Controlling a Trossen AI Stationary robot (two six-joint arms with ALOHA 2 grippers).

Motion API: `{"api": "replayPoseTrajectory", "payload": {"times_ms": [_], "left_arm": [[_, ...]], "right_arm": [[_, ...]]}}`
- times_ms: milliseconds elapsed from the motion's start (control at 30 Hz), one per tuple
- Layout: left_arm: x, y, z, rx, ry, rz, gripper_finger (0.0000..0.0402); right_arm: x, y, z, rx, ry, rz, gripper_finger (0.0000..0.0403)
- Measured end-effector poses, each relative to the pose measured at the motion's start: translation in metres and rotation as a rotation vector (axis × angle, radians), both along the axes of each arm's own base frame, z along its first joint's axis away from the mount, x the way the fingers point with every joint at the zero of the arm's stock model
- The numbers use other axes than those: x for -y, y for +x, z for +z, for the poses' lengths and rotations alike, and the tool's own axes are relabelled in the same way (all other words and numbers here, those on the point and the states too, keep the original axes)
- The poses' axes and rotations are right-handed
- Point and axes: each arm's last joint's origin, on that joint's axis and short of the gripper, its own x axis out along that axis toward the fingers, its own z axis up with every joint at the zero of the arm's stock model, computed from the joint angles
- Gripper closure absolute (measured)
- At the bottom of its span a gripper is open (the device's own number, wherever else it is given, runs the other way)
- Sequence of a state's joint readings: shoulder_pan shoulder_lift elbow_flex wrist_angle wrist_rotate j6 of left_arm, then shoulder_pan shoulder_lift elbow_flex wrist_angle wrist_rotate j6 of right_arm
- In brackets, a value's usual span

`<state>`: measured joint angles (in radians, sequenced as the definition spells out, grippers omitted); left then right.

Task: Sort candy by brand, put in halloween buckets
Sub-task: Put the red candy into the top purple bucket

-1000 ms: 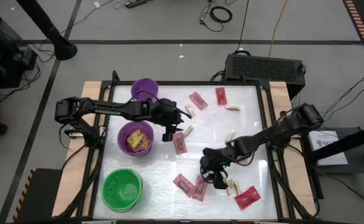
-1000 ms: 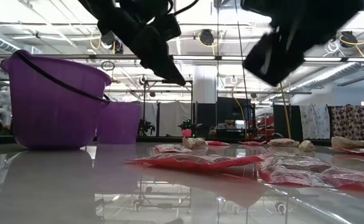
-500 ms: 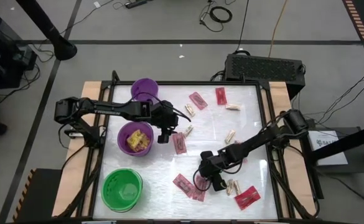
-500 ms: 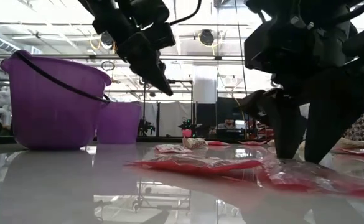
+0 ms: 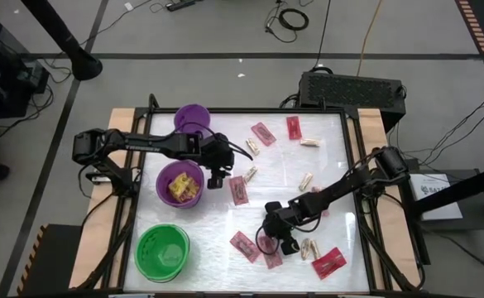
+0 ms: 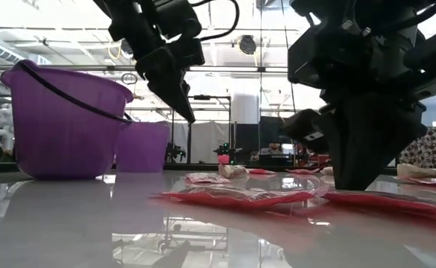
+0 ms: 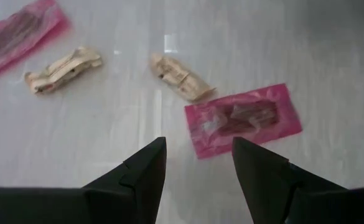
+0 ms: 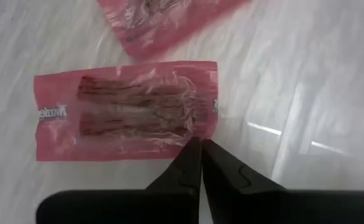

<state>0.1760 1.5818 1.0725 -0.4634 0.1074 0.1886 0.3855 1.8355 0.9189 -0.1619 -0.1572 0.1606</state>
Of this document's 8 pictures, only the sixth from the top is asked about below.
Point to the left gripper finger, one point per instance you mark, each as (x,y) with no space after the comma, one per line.
(189,104)
(163,74)

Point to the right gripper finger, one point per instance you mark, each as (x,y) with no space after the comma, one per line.
(370,149)
(307,126)

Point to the red candy pack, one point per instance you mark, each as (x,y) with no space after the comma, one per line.
(303,171)

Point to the black background robot arm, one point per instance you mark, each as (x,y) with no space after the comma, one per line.
(227,150)
(174,152)

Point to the purple halloween bucket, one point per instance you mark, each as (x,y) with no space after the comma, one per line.
(143,149)
(65,130)

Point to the person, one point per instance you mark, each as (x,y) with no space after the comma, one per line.
(273,149)

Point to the white curtain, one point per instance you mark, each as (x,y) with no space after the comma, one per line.
(206,141)

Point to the long ceiling light bar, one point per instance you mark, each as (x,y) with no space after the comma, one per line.
(221,69)

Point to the white pillar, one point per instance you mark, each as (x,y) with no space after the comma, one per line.
(245,108)

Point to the brown circle patterned cloth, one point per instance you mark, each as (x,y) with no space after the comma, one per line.
(430,149)

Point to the pink bucket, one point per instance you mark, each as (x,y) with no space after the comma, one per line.
(223,159)

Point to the white humanoid robot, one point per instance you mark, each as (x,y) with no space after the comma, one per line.
(3,126)

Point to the black metal frame rig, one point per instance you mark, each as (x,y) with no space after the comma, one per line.
(202,97)

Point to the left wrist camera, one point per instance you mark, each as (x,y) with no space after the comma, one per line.
(180,22)

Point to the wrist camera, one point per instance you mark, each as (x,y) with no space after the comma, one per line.
(180,22)
(307,56)

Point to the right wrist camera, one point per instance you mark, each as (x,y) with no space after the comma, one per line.
(307,56)

